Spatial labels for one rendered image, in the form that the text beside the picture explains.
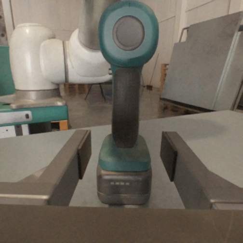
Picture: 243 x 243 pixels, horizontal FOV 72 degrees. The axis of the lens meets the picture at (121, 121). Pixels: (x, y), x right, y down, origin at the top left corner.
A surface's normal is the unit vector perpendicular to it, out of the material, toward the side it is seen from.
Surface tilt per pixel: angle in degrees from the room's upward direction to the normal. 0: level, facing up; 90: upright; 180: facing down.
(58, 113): 90
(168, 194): 0
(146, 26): 90
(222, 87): 78
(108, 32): 90
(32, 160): 0
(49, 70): 98
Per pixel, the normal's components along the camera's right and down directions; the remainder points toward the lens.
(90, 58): 0.10, 0.58
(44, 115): 0.42, 0.28
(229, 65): -0.88, -0.09
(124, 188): -0.01, 0.29
